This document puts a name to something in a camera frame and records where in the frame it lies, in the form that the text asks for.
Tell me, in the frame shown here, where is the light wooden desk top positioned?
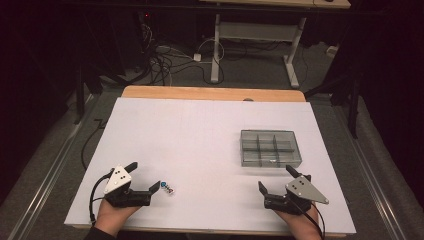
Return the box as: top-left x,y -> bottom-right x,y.
199,0 -> 352,10

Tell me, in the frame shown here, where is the person's left hand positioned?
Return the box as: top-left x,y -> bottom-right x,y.
94,199 -> 142,238

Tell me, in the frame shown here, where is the black cable on floor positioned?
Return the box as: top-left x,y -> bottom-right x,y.
80,118 -> 108,171

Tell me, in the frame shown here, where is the tangle of black floor cables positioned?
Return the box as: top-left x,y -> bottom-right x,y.
138,23 -> 225,86

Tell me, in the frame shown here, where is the left hand-held gripper black cable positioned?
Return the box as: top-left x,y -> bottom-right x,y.
88,169 -> 115,224

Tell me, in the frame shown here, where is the white board table cover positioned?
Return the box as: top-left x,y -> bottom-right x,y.
64,97 -> 357,236

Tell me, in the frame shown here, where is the hand-held gripper black cable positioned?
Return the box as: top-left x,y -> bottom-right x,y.
88,169 -> 115,224
295,199 -> 327,240

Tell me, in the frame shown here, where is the white metal desk frame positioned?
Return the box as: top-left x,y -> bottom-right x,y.
210,13 -> 308,89

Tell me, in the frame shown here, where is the small beaded charm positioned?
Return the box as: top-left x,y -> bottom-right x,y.
160,181 -> 175,196

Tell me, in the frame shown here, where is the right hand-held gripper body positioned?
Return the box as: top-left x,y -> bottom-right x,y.
264,173 -> 330,215

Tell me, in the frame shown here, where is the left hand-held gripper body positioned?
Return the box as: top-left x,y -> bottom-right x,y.
103,165 -> 153,208

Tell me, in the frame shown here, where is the right hand-held gripper black cable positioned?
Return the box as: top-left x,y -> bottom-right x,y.
295,199 -> 327,240

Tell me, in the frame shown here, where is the person's right hand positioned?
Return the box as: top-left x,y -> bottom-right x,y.
274,203 -> 324,240

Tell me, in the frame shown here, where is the metal floor rail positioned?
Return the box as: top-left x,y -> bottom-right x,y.
9,94 -> 95,240
333,106 -> 407,240

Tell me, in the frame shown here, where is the clear plastic compartment box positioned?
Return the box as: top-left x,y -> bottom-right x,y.
239,129 -> 303,168

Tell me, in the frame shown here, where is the black metal stand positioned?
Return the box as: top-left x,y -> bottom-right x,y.
73,59 -> 105,125
304,71 -> 362,140

